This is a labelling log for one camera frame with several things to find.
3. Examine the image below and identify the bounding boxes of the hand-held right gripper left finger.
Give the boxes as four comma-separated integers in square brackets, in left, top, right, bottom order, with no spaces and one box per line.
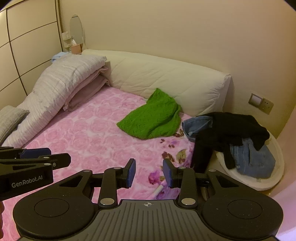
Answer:
[53,158,136,208]

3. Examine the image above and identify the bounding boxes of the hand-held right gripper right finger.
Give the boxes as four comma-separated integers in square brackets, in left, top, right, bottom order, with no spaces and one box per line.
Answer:
[162,159,246,208]

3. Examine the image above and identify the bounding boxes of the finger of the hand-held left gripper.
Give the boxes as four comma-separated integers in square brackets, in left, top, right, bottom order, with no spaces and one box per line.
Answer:
[0,146,52,159]
[0,152,71,173]

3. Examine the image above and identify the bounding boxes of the green knit sweater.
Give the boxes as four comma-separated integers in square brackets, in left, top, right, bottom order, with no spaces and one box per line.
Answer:
[116,88,182,140]

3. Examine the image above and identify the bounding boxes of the pink floral bed blanket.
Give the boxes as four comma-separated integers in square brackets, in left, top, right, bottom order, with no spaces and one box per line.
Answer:
[0,87,196,232]

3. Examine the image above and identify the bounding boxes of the grey pillow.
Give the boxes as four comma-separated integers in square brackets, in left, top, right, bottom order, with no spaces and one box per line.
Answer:
[0,105,30,144]

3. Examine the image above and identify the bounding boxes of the lavender striped comforter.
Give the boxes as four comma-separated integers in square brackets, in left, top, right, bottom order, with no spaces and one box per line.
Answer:
[2,55,107,148]

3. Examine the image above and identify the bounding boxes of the black garment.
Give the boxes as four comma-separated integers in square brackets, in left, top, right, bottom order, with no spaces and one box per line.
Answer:
[193,112,271,173]

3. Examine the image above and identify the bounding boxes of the mauve folded blanket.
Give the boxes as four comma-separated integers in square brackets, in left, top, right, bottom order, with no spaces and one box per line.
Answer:
[62,65,111,112]

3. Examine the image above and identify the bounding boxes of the blue jeans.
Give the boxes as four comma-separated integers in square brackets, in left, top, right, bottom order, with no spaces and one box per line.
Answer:
[182,115,277,179]

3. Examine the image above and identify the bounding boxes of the cream headboard cushion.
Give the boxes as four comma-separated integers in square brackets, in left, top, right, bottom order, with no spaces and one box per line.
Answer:
[82,49,232,117]

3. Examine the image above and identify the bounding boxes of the light blue cloth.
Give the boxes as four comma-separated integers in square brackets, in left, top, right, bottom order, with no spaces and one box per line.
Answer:
[51,52,70,63]

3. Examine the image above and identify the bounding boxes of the cream panelled wardrobe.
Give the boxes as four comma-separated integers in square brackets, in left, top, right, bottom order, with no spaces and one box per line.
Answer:
[0,0,63,110]

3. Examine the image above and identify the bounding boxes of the white laundry basket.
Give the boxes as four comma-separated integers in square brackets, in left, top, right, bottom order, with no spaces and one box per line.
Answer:
[214,126,284,192]

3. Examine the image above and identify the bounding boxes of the white toiletry items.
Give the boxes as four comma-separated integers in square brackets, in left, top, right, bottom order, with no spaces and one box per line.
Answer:
[62,31,73,48]

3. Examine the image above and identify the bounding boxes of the wall switch socket panel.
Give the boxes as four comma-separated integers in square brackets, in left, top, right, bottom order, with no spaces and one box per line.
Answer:
[248,92,274,115]

